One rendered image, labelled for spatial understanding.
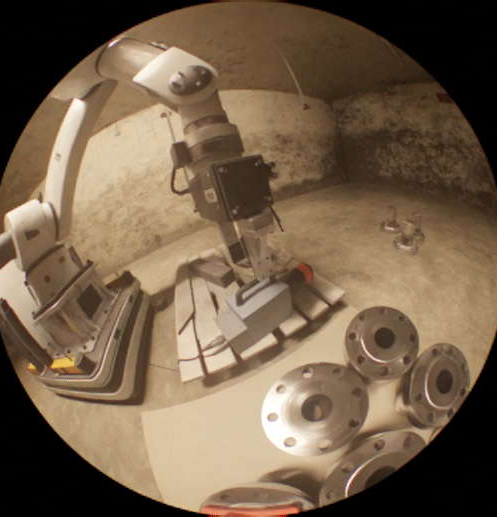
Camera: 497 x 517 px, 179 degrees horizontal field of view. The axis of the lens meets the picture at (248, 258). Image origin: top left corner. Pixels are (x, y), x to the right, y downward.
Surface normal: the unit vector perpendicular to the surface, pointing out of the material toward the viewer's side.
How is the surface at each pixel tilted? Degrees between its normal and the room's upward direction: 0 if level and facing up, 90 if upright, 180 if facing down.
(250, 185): 90
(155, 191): 90
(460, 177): 90
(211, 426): 0
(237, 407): 0
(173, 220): 90
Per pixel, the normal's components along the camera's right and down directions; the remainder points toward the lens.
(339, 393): -0.26, -0.84
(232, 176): 0.53, 0.28
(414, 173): -0.88, 0.40
